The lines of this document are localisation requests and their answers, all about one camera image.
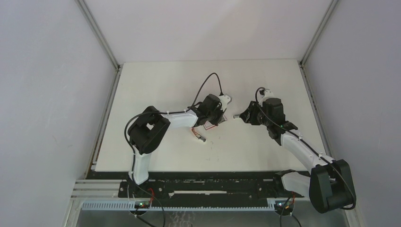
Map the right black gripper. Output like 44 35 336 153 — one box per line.
240 101 272 127

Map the red white staple box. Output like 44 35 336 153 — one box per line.
203 120 225 131

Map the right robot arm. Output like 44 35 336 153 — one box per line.
238 97 357 213

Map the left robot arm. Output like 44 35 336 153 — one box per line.
123 94 232 197

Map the right green circuit board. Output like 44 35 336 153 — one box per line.
274 201 295 217

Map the green circuit board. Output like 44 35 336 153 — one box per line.
274 201 295 217
135 202 151 210

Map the left green circuit board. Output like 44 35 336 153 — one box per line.
135 202 151 210

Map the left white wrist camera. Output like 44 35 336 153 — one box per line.
218 94 232 111

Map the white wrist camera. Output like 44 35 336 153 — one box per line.
218 94 232 111
257 87 275 105

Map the left black camera cable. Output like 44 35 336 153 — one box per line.
124 72 224 227

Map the black camera cable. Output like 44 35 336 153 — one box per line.
124 72 224 227
255 87 357 227

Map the right black camera cable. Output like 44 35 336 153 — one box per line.
255 87 357 227

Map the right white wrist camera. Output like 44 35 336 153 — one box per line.
257 87 275 105

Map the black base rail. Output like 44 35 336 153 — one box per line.
118 171 292 209

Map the right aluminium frame post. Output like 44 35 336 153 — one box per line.
299 0 340 68

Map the aluminium frame post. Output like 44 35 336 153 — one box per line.
75 0 120 71
299 0 340 68

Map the left aluminium frame post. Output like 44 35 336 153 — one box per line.
75 0 120 71

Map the white slotted cable duct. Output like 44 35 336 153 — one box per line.
80 200 279 212

